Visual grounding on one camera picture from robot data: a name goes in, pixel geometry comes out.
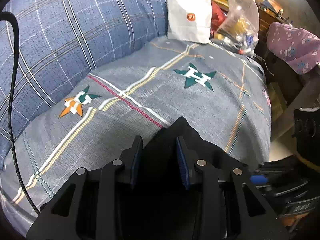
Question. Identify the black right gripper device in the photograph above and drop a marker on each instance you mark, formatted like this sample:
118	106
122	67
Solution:
291	185

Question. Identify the red cloth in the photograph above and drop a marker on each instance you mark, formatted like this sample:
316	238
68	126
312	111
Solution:
218	18

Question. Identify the purple floral cloth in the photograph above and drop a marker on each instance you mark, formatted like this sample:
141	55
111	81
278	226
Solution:
296	46

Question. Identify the blue plaid quilt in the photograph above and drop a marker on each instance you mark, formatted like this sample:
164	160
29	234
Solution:
61	41

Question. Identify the black pants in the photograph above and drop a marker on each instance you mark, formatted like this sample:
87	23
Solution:
156	205

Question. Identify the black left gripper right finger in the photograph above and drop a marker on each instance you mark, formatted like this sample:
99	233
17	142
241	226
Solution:
203	178

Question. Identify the white paper shopping bag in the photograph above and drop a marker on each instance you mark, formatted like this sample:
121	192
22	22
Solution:
189	20

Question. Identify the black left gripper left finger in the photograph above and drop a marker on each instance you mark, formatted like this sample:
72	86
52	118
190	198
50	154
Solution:
118	170

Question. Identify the clear plastic bag with items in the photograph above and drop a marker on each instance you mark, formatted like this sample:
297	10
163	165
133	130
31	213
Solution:
239	31

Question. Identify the grey star-patterned bed sheet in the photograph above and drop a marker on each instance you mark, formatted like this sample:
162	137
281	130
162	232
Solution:
221	94

